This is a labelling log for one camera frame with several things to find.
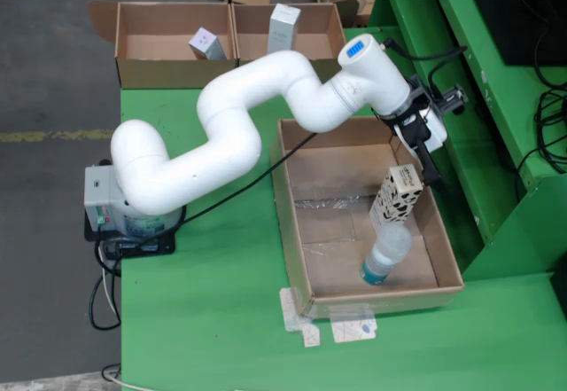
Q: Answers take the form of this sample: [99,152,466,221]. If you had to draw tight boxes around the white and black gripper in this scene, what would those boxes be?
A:
[392,106,447,187]

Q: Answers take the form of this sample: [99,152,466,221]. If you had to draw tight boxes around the shallow cardboard tray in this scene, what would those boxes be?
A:
[269,115,465,321]

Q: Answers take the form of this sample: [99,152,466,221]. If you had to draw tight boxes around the open brown cardboard box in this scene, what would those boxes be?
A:
[87,0,240,90]
[230,0,361,90]

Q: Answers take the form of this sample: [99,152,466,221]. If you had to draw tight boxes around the tall white product box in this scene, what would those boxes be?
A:
[267,4,302,57]

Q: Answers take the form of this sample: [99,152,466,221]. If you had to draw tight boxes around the small lilac product box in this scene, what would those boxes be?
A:
[188,27,228,61]

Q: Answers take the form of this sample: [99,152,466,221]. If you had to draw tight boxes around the grey robot control box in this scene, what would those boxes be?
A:
[83,164,128,236]

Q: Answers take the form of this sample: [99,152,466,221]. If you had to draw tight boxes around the cow print carton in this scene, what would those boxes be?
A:
[369,163,424,235]

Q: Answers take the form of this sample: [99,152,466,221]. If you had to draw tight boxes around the green metal shelf unit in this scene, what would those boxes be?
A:
[367,0,567,281]

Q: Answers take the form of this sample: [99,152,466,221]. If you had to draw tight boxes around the clear bottle with teal label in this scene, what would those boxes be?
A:
[361,223,413,285]

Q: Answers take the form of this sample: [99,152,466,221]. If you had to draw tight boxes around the white printed tape patch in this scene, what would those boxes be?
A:
[278,287,321,348]
[330,304,380,344]

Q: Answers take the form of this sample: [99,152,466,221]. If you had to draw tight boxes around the black cable tangle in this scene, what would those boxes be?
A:
[513,0,567,188]

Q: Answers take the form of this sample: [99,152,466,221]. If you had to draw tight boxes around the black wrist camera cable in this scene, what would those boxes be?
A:
[381,37,469,99]

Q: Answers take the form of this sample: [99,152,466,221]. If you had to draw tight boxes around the long black arm cable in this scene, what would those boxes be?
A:
[95,131,319,277]

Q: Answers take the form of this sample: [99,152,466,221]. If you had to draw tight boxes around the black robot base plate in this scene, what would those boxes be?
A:
[83,211,176,260]

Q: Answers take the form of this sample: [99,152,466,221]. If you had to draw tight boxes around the thin white cable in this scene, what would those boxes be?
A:
[99,248,147,391]

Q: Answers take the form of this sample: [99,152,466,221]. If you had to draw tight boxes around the black looped floor cable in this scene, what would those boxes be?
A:
[89,248,123,386]

